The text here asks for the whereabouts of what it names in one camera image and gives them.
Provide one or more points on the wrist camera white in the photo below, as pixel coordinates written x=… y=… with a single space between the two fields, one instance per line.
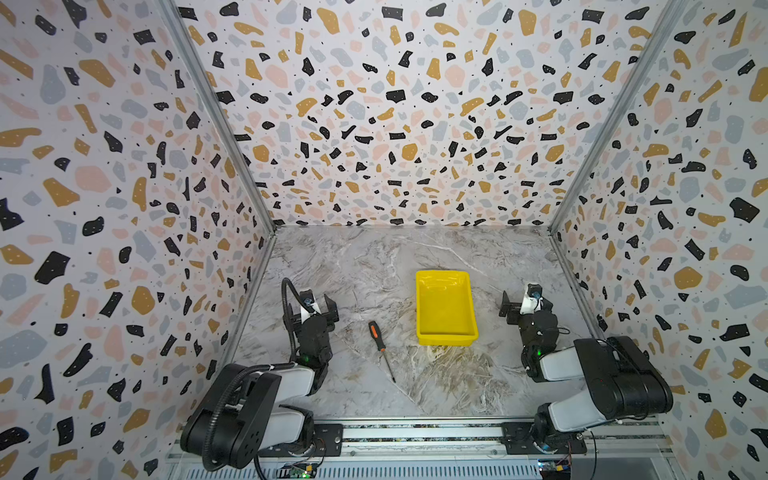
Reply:
x=532 y=299
x=308 y=305

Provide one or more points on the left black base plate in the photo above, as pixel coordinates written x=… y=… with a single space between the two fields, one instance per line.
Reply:
x=324 y=440

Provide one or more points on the aluminium mounting rail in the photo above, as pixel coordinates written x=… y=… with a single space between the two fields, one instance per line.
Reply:
x=427 y=438

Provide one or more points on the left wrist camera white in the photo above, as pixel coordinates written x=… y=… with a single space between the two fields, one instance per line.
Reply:
x=308 y=305

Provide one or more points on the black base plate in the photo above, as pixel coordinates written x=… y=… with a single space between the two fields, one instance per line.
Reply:
x=529 y=438
x=324 y=440

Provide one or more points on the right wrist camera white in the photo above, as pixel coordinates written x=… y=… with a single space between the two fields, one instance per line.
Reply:
x=532 y=299

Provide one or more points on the white perforated cable duct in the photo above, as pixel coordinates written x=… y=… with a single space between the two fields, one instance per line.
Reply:
x=509 y=469

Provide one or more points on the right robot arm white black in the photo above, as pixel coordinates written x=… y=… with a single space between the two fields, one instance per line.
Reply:
x=620 y=381

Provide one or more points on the green circuit board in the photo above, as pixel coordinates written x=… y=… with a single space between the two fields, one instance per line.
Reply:
x=298 y=471

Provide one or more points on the yellow plastic bin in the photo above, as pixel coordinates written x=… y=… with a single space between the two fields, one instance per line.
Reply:
x=445 y=309

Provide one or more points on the orange black handled screwdriver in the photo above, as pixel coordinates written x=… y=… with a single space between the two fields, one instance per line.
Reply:
x=377 y=336

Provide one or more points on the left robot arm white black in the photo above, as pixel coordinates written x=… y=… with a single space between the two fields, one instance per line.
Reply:
x=244 y=413

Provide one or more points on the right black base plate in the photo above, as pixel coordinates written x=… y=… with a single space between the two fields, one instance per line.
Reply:
x=529 y=438

